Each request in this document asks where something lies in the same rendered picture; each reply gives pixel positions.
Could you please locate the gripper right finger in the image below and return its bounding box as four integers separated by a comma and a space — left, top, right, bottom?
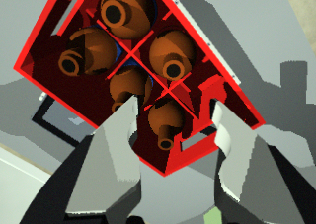
209, 98, 316, 224

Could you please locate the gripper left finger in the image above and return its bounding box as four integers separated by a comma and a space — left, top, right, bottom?
19, 94, 142, 224

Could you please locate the red crate with dividers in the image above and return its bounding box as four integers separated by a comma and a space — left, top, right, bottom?
13, 0, 265, 177

